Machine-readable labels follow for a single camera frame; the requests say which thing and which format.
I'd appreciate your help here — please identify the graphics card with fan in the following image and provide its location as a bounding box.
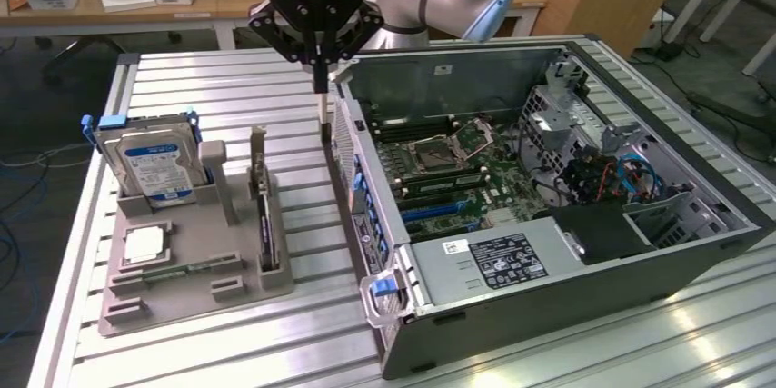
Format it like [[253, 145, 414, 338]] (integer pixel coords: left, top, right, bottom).
[[246, 125, 284, 274]]

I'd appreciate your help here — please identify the metal socket cover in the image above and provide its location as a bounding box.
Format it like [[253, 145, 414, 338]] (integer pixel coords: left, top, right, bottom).
[[450, 114, 497, 158]]

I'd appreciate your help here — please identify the CPU socket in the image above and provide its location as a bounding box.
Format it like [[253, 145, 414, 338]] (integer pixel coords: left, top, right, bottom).
[[406, 135, 469, 176]]

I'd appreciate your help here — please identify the green RAM stick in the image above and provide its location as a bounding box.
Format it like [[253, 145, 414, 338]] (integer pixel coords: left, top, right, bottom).
[[397, 172, 489, 194], [138, 256, 225, 281]]

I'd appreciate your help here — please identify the green motherboard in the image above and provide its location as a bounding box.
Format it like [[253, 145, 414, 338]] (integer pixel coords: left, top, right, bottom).
[[361, 105, 568, 244]]

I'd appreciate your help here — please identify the perforated metal drive cage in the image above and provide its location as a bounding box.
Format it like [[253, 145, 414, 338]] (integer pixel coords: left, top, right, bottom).
[[518, 59, 613, 144]]

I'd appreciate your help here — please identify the blue expansion slot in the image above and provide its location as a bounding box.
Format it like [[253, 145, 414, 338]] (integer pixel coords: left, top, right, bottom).
[[398, 200, 480, 222]]

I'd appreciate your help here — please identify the silver CPU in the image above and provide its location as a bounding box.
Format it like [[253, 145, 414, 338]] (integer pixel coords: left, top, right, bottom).
[[124, 226, 176, 266]]

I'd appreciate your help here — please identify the grey parts rack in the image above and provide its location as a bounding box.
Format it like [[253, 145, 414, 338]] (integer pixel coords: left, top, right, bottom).
[[96, 140, 300, 339]]

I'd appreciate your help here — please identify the grey power supply unit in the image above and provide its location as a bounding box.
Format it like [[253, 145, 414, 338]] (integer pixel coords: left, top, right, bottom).
[[408, 217, 586, 310]]

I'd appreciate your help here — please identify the black plastic shroud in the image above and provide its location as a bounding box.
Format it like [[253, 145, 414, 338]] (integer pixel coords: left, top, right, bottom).
[[552, 204, 660, 267]]

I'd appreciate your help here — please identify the grey metal disk bay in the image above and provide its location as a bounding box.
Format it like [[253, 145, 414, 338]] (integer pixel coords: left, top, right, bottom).
[[621, 188, 732, 253]]

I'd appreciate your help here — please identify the black open PC case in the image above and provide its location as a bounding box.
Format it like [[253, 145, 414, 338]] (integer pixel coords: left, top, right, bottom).
[[317, 40, 776, 383]]

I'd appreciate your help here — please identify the hard disk with blue bracket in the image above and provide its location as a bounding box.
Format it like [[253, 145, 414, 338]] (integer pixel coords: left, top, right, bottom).
[[80, 108, 213, 212]]

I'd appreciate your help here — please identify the red wire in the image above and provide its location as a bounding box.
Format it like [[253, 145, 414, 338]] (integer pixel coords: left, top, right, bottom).
[[592, 156, 612, 202]]

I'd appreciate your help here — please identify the blue wire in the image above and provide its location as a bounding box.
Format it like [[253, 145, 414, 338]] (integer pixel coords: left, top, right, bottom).
[[612, 154, 668, 202]]

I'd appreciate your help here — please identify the blue floor cable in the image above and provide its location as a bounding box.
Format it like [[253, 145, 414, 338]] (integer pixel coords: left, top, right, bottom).
[[0, 164, 53, 348]]

